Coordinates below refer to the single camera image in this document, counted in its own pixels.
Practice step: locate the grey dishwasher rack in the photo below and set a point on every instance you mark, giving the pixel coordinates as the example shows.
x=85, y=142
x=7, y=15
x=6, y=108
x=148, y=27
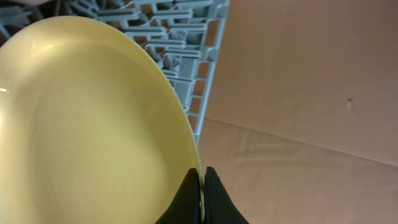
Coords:
x=182, y=36

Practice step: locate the yellow plate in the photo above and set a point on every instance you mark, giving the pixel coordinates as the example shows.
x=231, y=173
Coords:
x=91, y=129

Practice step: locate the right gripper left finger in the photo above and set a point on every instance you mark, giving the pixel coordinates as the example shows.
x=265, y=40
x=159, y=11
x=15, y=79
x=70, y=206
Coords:
x=185, y=206

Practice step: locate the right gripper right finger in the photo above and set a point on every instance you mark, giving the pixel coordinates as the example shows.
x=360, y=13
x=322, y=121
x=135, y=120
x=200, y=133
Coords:
x=219, y=208

